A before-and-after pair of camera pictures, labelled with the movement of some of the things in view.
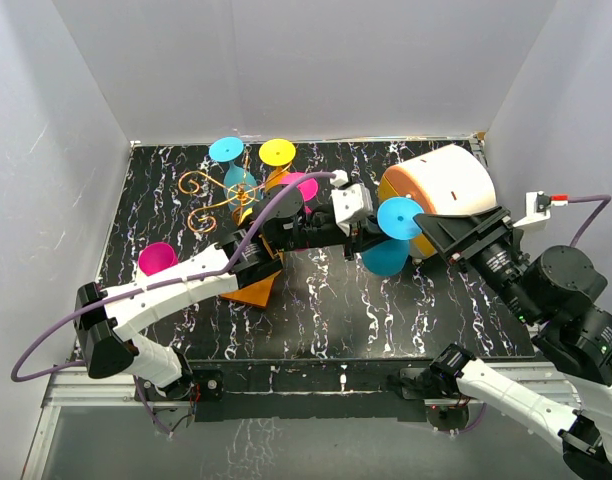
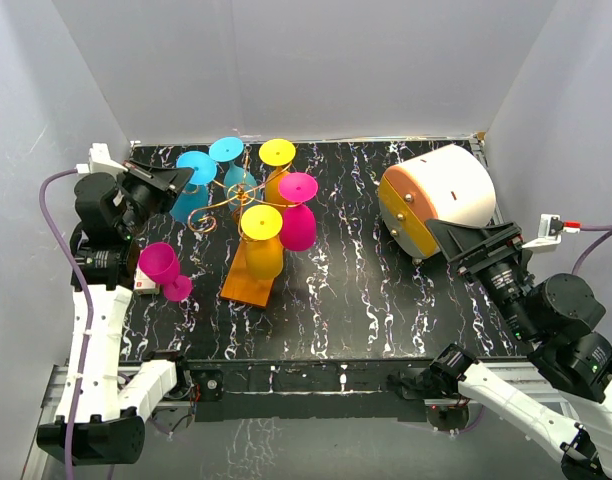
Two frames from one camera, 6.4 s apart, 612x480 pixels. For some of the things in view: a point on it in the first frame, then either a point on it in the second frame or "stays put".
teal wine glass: x=240 y=186 stays put
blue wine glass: x=396 y=219 -> x=191 y=205
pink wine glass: x=156 y=257 stays put
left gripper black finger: x=361 y=237 -> x=171 y=179
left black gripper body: x=317 y=236 -> x=142 y=196
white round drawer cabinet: x=452 y=180 stays put
